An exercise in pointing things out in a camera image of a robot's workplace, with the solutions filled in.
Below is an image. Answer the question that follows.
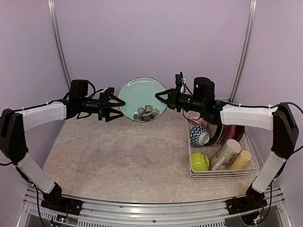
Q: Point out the light blue floral plate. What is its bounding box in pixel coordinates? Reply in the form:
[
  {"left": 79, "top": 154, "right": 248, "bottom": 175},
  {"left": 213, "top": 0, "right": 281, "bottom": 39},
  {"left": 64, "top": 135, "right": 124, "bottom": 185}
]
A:
[{"left": 118, "top": 77, "right": 167, "bottom": 122}]

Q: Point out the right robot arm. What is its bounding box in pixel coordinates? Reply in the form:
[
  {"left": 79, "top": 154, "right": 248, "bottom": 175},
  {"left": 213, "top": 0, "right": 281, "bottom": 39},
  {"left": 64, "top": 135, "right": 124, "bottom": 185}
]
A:
[{"left": 155, "top": 74, "right": 299, "bottom": 213}]

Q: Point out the lime green bowl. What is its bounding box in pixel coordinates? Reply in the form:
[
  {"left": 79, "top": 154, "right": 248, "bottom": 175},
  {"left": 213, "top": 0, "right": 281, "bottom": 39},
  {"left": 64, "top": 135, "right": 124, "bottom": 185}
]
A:
[{"left": 189, "top": 152, "right": 210, "bottom": 172}]

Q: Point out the white printed mug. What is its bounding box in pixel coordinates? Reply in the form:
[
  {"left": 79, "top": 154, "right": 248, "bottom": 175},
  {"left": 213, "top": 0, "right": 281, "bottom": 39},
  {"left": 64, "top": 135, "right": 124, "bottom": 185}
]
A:
[{"left": 211, "top": 139, "right": 241, "bottom": 171}]

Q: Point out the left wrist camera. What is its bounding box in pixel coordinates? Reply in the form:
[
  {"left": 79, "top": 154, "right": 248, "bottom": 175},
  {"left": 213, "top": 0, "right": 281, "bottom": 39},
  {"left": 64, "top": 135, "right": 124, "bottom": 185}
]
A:
[{"left": 100, "top": 87, "right": 111, "bottom": 94}]

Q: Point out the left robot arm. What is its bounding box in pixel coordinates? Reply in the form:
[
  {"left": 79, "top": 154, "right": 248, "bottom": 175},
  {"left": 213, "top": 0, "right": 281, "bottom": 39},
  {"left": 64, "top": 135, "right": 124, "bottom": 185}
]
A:
[{"left": 0, "top": 79, "right": 125, "bottom": 210}]

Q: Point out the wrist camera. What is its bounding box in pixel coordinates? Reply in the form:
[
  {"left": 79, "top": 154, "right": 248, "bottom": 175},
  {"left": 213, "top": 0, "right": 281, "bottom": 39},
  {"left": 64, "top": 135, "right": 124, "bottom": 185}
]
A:
[
  {"left": 175, "top": 72, "right": 186, "bottom": 94},
  {"left": 100, "top": 87, "right": 111, "bottom": 94}
]

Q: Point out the white red patterned bowl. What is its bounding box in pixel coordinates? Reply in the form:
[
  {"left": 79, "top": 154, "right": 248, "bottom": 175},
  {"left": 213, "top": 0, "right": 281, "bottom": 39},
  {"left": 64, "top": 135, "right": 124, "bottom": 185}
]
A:
[{"left": 187, "top": 113, "right": 208, "bottom": 127}]

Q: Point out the yellow cup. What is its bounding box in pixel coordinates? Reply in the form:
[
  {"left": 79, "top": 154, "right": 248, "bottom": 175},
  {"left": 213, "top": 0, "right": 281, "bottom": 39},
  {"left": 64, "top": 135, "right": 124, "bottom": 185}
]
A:
[{"left": 230, "top": 150, "right": 252, "bottom": 170}]

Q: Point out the black rimmed striped plate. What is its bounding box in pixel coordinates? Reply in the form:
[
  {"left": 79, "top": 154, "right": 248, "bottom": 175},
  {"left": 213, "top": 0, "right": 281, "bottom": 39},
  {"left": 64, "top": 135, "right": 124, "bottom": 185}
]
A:
[{"left": 206, "top": 123, "right": 223, "bottom": 146}]

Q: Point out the white wire dish rack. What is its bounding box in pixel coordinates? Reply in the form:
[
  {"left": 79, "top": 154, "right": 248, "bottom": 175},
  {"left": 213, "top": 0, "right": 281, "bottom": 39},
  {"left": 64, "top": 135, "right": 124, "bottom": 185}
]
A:
[{"left": 186, "top": 113, "right": 259, "bottom": 179}]

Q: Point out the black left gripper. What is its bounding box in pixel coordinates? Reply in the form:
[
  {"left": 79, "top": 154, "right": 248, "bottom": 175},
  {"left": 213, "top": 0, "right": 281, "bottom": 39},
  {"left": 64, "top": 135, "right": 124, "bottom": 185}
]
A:
[{"left": 79, "top": 91, "right": 125, "bottom": 122}]

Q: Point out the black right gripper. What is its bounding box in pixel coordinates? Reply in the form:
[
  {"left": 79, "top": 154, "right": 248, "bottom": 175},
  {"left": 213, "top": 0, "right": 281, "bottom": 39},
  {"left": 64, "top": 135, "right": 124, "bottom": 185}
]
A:
[{"left": 155, "top": 86, "right": 205, "bottom": 113}]

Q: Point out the left aluminium corner post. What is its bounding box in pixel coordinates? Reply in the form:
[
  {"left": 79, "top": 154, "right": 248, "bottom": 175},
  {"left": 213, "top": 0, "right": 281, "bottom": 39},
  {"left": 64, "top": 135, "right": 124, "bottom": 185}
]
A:
[{"left": 47, "top": 0, "right": 71, "bottom": 88}]

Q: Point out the right aluminium corner post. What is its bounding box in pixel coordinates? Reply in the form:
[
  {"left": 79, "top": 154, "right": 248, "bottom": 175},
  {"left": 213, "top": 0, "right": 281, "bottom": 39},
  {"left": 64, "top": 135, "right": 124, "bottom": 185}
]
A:
[{"left": 229, "top": 0, "right": 257, "bottom": 102}]

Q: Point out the aluminium front rail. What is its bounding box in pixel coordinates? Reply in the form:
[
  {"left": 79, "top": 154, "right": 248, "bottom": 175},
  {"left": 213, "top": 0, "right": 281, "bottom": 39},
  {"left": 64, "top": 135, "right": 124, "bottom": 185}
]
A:
[{"left": 16, "top": 187, "right": 293, "bottom": 227}]

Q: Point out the pink polka dot plate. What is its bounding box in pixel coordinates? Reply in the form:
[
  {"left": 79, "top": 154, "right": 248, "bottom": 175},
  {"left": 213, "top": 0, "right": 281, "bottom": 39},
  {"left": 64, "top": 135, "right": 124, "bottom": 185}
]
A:
[{"left": 217, "top": 125, "right": 245, "bottom": 145}]

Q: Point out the blue white zigzag bowl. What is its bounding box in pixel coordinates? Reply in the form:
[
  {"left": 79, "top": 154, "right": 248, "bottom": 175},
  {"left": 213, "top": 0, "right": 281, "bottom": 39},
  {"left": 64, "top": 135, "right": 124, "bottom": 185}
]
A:
[{"left": 189, "top": 124, "right": 210, "bottom": 147}]

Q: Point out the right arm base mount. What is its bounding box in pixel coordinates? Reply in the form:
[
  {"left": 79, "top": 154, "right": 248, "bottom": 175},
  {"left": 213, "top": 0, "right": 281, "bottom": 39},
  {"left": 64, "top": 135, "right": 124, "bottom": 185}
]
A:
[{"left": 226, "top": 196, "right": 267, "bottom": 215}]

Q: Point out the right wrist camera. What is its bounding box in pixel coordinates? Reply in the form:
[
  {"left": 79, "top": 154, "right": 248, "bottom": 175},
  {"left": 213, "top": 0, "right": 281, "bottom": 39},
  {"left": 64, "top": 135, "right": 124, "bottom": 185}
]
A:
[{"left": 175, "top": 72, "right": 186, "bottom": 94}]

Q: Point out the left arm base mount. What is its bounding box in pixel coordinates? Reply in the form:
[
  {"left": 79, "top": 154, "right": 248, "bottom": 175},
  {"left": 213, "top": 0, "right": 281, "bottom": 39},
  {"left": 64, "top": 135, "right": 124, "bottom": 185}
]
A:
[{"left": 41, "top": 197, "right": 83, "bottom": 216}]

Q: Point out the aluminium corner post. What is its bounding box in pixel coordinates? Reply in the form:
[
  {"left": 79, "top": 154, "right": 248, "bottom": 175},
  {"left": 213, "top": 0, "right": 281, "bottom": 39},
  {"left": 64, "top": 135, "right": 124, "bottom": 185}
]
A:
[
  {"left": 229, "top": 0, "right": 257, "bottom": 102},
  {"left": 47, "top": 0, "right": 71, "bottom": 88}
]

